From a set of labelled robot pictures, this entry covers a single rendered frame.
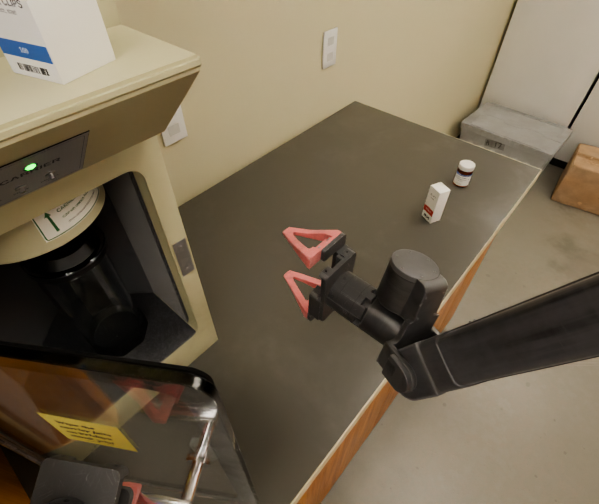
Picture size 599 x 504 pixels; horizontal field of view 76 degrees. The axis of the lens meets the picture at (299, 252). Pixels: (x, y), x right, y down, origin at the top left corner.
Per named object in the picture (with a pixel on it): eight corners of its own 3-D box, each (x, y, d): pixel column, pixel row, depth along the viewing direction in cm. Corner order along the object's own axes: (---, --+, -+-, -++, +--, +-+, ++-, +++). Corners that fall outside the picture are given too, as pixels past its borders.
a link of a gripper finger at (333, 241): (301, 206, 54) (355, 238, 50) (300, 241, 59) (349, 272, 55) (268, 231, 50) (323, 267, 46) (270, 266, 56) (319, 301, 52)
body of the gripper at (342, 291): (345, 244, 52) (392, 272, 48) (338, 289, 59) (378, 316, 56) (315, 271, 48) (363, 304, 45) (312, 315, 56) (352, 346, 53)
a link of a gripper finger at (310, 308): (300, 240, 59) (349, 271, 55) (300, 269, 64) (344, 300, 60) (270, 265, 56) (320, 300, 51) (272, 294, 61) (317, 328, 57)
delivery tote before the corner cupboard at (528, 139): (446, 162, 283) (460, 121, 259) (472, 140, 304) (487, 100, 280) (528, 197, 255) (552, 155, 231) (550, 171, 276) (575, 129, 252)
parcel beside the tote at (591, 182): (548, 200, 253) (571, 163, 232) (558, 175, 271) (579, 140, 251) (619, 224, 237) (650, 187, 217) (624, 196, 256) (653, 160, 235)
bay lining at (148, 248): (-5, 346, 67) (-195, 184, 41) (125, 263, 81) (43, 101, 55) (60, 444, 56) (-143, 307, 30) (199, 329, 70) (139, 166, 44)
